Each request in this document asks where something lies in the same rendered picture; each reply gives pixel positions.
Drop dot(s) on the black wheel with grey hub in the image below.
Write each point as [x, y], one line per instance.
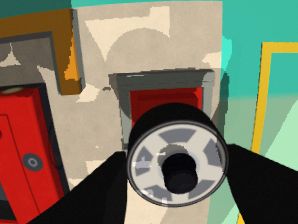
[163, 131]

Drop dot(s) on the yellow rectangular outline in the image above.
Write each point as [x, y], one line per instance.
[263, 85]

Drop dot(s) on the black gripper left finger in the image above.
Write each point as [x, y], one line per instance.
[100, 198]

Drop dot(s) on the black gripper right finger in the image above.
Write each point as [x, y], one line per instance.
[264, 191]

